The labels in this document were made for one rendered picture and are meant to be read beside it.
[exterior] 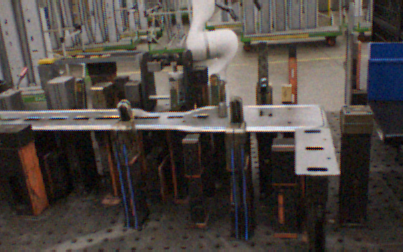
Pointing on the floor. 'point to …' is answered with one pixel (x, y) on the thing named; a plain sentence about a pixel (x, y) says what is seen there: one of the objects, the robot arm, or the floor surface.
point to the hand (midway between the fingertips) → (247, 12)
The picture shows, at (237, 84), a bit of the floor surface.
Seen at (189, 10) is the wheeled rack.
